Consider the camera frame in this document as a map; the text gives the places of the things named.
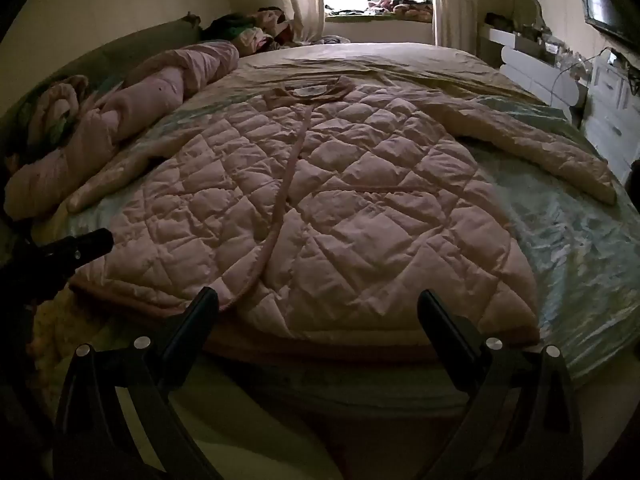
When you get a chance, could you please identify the black television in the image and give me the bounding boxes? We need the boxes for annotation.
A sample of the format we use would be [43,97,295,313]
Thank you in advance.
[580,0,640,53]

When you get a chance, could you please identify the pink quilted coat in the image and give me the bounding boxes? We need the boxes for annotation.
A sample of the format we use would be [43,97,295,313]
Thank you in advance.
[66,75,618,356]

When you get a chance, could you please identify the white drawer cabinet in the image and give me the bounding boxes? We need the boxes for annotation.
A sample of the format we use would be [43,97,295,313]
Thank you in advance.
[582,47,640,181]

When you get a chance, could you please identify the bed with floral sheet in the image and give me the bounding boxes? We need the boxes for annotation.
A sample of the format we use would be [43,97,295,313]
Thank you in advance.
[0,42,640,411]

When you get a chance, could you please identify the round mirror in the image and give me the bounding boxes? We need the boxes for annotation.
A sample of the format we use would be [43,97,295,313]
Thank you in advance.
[512,0,546,36]

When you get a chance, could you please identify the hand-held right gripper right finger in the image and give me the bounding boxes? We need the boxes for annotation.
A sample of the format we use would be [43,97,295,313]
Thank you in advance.
[417,289,586,480]

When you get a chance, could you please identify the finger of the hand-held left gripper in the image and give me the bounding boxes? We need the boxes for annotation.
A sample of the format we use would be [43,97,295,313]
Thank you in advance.
[42,227,114,267]

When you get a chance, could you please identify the pile of clothes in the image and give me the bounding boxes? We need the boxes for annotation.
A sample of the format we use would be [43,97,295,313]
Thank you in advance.
[202,7,351,53]

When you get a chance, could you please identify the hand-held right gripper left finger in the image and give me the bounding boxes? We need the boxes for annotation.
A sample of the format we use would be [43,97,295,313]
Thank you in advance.
[52,286,223,480]

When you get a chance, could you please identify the floral blanket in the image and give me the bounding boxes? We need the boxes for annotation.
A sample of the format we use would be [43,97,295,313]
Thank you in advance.
[10,75,96,161]

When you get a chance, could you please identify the dark green pillow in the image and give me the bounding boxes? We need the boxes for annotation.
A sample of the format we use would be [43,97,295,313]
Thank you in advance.
[0,12,203,126]

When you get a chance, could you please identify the pink rolled duvet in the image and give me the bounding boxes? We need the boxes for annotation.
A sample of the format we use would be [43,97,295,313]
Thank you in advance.
[4,40,241,221]

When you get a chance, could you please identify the clothes on windowsill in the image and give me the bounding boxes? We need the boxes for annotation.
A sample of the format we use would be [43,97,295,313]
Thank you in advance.
[325,0,433,23]

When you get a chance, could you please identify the cosmetics clutter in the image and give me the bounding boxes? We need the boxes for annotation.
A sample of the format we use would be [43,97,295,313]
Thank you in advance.
[520,25,591,68]

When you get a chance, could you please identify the white vanity desk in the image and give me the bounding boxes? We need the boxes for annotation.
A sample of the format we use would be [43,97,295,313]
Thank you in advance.
[477,25,588,126]

